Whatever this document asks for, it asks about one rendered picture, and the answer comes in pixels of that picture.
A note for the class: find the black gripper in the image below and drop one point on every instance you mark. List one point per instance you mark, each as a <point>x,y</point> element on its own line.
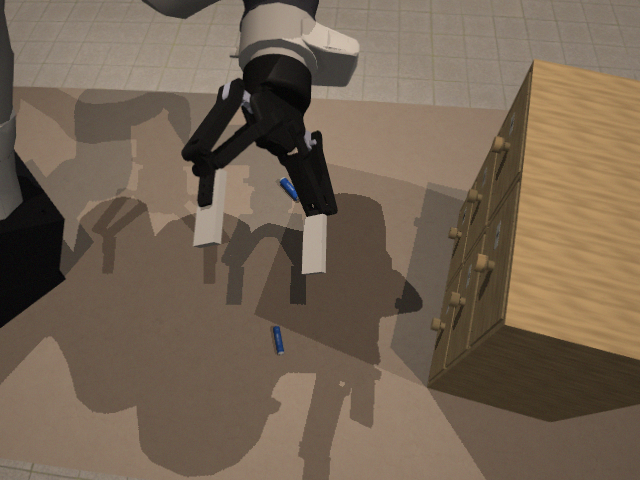
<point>279,88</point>

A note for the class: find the dark blue battery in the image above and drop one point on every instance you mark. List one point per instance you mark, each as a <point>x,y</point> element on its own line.
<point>278,340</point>

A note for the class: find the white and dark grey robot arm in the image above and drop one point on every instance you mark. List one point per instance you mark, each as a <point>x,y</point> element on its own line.
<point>285,27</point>

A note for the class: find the blue aa battery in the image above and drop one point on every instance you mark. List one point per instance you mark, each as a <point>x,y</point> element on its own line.
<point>289,188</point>

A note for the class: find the small wooden chest of drawers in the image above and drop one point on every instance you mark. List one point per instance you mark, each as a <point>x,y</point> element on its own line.
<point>569,342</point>

